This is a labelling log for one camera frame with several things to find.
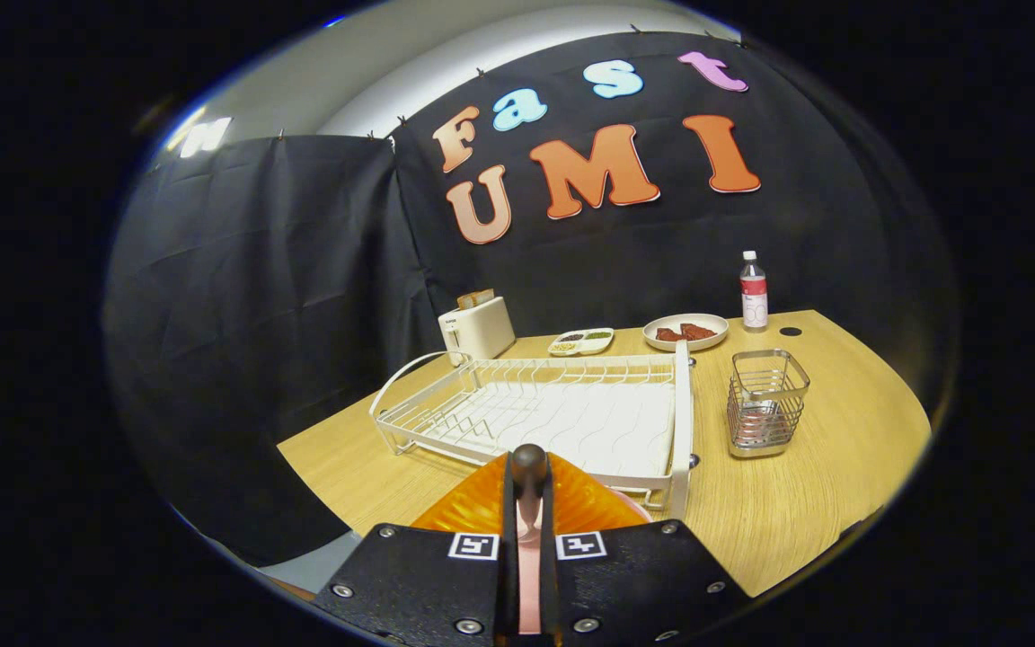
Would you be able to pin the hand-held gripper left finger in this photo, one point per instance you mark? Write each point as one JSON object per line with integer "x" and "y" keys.
{"x": 508, "y": 575}

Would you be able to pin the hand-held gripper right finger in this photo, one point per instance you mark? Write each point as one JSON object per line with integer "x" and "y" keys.
{"x": 550, "y": 584}

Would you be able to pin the pink plate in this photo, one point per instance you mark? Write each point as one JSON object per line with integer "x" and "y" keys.
{"x": 529, "y": 593}

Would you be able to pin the white divided bean dish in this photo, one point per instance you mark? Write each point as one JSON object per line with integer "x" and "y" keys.
{"x": 582, "y": 347}

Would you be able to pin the white plate with steaks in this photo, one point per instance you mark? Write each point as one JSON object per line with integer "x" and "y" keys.
{"x": 711, "y": 343}

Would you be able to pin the white toaster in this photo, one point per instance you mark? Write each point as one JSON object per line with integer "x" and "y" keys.
{"x": 480, "y": 332}

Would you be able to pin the brown steak piece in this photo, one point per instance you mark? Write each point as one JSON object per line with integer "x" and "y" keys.
{"x": 669, "y": 335}
{"x": 698, "y": 332}

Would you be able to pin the toast slice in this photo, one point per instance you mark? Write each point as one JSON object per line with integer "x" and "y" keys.
{"x": 485, "y": 296}
{"x": 468, "y": 301}

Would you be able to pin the clear bottle red label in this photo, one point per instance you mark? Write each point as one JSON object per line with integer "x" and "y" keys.
{"x": 754, "y": 301}

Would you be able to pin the black backdrop cloth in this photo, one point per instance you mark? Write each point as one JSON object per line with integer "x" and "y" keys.
{"x": 302, "y": 270}

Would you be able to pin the small ceiling light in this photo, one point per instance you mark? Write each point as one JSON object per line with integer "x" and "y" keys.
{"x": 207, "y": 137}

